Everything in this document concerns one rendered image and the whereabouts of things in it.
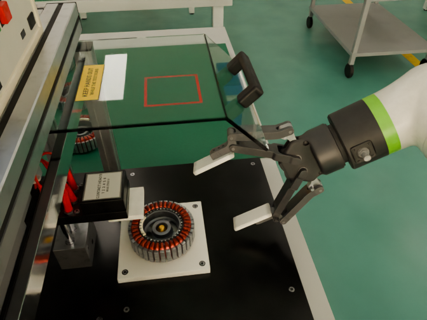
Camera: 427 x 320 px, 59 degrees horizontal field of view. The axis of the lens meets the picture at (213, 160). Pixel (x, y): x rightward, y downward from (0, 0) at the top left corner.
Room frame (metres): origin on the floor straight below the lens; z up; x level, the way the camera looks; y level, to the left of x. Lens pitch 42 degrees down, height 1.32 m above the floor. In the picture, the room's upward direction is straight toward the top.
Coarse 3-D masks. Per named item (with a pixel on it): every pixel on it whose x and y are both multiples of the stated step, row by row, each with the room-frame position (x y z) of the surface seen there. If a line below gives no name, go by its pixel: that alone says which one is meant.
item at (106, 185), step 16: (96, 176) 0.41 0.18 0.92; (112, 176) 0.41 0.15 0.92; (80, 192) 0.40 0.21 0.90; (96, 192) 0.38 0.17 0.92; (112, 192) 0.38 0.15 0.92; (128, 192) 0.41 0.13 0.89; (32, 208) 0.37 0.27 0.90; (80, 208) 0.37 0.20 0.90; (96, 208) 0.36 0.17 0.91; (112, 208) 0.36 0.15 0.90; (128, 208) 0.38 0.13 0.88; (64, 224) 0.35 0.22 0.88
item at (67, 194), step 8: (48, 152) 0.40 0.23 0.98; (72, 176) 0.41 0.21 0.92; (40, 184) 0.37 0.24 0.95; (72, 184) 0.40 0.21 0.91; (32, 192) 0.39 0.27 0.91; (64, 192) 0.36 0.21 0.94; (72, 192) 0.38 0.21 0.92; (64, 200) 0.36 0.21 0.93; (72, 200) 0.38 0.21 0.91; (64, 208) 0.36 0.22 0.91; (72, 208) 0.36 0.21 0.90
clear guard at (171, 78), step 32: (96, 64) 0.50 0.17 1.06; (128, 64) 0.50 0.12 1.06; (160, 64) 0.50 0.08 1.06; (192, 64) 0.50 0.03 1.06; (224, 64) 0.54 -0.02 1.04; (64, 96) 0.41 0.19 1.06; (128, 96) 0.41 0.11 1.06; (160, 96) 0.41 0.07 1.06; (192, 96) 0.41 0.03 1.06; (224, 96) 0.42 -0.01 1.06; (64, 128) 0.34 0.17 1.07; (96, 128) 0.35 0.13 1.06; (256, 128) 0.40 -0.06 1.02
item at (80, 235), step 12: (60, 228) 0.39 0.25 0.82; (84, 228) 0.39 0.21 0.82; (60, 240) 0.36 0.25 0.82; (84, 240) 0.36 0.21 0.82; (60, 252) 0.35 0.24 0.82; (72, 252) 0.35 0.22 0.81; (84, 252) 0.35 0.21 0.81; (60, 264) 0.34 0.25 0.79; (72, 264) 0.35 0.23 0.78; (84, 264) 0.35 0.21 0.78
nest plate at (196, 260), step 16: (192, 208) 0.47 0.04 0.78; (128, 240) 0.40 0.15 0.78; (128, 256) 0.36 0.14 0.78; (192, 256) 0.36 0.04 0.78; (128, 272) 0.33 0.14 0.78; (144, 272) 0.33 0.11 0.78; (160, 272) 0.33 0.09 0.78; (176, 272) 0.33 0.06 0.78; (192, 272) 0.33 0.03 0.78; (208, 272) 0.34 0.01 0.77
